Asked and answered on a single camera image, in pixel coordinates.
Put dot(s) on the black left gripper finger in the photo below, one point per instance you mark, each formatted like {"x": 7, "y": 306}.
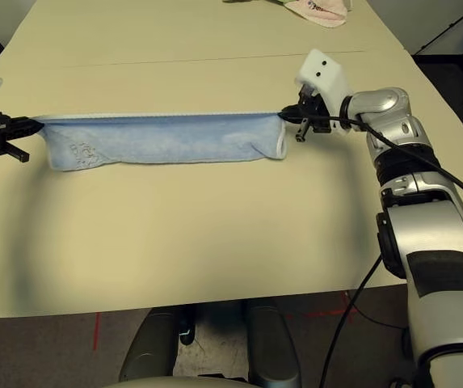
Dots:
{"x": 25, "y": 121}
{"x": 27, "y": 130}

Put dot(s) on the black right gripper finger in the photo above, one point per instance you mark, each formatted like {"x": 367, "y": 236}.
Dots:
{"x": 297, "y": 118}
{"x": 297, "y": 109}

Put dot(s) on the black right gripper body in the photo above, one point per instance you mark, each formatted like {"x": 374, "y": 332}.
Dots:
{"x": 316, "y": 107}

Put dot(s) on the light blue terry towel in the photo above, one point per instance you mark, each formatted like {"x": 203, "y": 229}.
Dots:
{"x": 166, "y": 139}

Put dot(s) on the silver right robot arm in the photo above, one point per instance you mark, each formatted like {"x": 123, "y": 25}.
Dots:
{"x": 429, "y": 226}

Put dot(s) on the pink terry towel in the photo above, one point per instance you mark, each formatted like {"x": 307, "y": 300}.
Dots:
{"x": 324, "y": 14}

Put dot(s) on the black low cabinet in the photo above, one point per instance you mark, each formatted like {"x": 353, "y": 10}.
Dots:
{"x": 449, "y": 72}

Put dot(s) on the black tripod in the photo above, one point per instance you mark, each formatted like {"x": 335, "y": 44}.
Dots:
{"x": 453, "y": 35}

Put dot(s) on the grey right robot leg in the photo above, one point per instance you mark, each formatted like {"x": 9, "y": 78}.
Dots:
{"x": 273, "y": 347}

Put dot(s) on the grey robot leg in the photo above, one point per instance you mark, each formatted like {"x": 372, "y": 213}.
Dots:
{"x": 150, "y": 347}
{"x": 273, "y": 347}

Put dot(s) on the grey left robot leg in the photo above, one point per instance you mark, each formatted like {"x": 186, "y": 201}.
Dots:
{"x": 150, "y": 347}

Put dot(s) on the grey robot torso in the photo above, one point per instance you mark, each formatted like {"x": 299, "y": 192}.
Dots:
{"x": 182, "y": 383}

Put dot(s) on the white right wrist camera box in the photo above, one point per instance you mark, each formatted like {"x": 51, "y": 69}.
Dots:
{"x": 322, "y": 72}

